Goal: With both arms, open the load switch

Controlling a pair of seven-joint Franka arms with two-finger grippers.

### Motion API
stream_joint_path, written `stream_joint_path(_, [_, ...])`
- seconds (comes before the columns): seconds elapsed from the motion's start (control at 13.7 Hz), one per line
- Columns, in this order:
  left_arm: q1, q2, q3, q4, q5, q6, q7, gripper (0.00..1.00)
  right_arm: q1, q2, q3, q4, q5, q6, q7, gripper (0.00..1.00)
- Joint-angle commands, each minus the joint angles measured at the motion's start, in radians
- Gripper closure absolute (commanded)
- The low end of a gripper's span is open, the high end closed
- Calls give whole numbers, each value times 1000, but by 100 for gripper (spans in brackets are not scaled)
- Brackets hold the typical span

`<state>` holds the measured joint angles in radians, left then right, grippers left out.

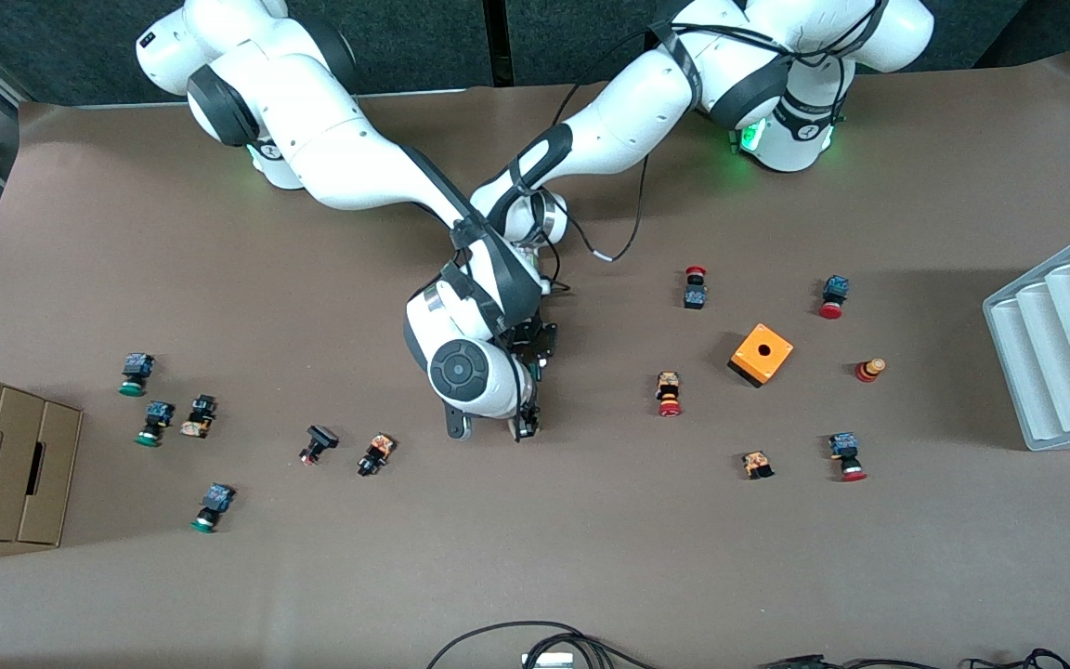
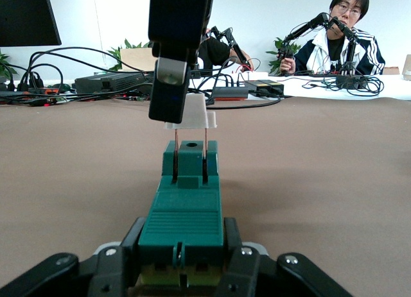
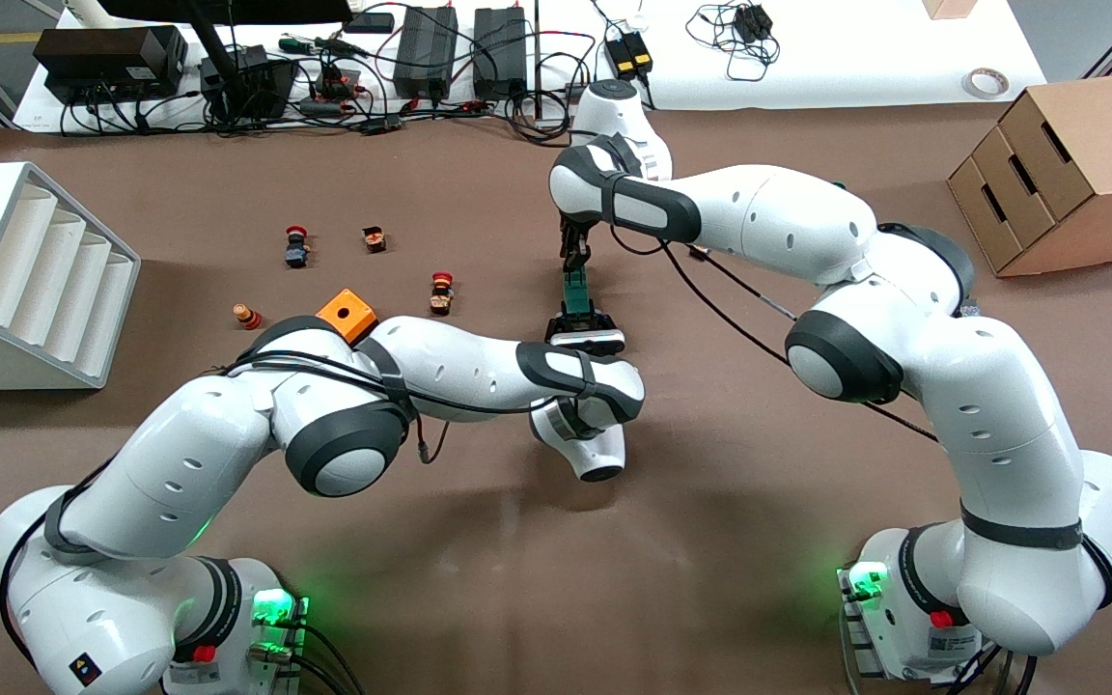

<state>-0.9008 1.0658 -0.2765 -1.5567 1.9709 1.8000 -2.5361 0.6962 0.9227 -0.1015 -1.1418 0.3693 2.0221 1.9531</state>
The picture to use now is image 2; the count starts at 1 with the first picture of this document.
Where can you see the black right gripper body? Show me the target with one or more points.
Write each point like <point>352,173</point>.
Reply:
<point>180,18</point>

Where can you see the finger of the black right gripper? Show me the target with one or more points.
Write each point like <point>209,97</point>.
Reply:
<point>167,101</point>

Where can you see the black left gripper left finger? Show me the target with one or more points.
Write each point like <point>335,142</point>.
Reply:
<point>106,271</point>

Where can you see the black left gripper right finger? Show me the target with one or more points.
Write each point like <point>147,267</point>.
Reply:
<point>250,271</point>

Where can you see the person in black t-shirt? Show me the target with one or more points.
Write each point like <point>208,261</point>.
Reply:
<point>215,50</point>

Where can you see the beige cardboard box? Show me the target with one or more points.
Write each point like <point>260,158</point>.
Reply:
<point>135,59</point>

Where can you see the green potted plant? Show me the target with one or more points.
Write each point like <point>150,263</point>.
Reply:
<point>6,67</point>
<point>128,44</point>
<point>276,58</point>

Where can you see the black hub red underside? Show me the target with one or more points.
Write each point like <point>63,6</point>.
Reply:
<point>229,92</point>

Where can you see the black power supply box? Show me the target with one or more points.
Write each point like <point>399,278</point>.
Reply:
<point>96,85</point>

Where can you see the brown table cover sheet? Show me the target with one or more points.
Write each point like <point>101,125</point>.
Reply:
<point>64,181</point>

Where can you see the orange black connector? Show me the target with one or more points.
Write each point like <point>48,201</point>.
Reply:
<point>48,91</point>

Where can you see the black computer monitor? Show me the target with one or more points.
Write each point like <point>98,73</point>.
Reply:
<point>25,14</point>

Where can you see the person in navy white jacket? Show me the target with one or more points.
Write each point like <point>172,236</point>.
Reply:
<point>369,53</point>

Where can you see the white table cover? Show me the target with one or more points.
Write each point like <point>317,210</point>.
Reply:
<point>395,88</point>

